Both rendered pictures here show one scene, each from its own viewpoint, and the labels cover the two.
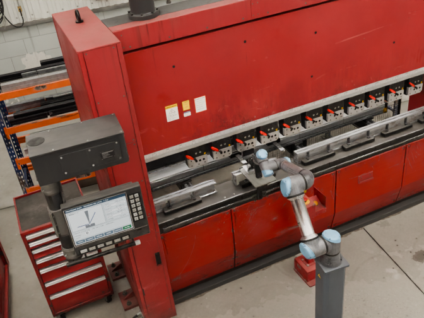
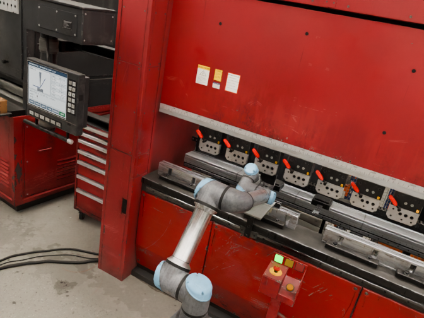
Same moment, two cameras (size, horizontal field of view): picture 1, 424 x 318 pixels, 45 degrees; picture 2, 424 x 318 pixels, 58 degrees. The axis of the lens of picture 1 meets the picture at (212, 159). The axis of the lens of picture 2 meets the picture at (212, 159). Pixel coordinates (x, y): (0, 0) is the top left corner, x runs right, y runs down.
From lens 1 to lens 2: 250 cm
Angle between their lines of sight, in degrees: 41
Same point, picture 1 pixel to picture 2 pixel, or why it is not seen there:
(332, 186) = (347, 305)
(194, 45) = (248, 9)
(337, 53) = not seen: outside the picture
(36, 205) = not seen: hidden behind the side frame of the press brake
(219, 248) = not seen: hidden behind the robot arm
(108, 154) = (67, 24)
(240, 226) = (216, 252)
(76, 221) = (33, 78)
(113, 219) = (55, 98)
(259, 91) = (303, 108)
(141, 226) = (71, 123)
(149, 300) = (105, 241)
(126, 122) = (139, 40)
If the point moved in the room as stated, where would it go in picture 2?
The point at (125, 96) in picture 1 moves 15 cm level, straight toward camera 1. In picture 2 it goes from (146, 12) to (125, 9)
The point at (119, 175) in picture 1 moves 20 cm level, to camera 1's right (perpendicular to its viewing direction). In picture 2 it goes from (119, 92) to (135, 101)
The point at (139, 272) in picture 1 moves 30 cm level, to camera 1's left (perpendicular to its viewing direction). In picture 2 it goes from (106, 206) to (88, 188)
